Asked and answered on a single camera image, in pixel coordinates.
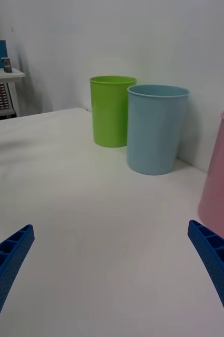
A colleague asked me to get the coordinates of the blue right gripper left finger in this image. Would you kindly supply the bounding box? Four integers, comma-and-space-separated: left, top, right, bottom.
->
0, 224, 36, 337

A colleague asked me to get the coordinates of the green plastic bin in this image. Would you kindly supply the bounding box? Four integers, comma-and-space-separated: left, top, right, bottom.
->
89, 75, 138, 148

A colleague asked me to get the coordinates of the small grey box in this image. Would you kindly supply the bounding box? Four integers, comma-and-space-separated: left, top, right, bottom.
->
1, 57, 13, 73

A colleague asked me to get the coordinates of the pale blue plastic bin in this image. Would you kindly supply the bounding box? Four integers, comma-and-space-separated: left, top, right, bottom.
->
126, 84, 190, 176

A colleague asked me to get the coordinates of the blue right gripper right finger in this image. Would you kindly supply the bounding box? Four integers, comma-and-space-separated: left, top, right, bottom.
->
187, 219, 224, 337

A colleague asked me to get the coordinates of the white side table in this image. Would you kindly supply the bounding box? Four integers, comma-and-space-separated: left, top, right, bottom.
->
0, 67, 26, 123

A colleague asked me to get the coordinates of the pink plastic bin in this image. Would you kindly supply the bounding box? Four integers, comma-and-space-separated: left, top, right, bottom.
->
197, 107, 224, 246

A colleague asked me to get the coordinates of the grey small-drawer cabinet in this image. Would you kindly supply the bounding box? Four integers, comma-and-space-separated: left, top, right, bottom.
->
0, 82, 16, 118

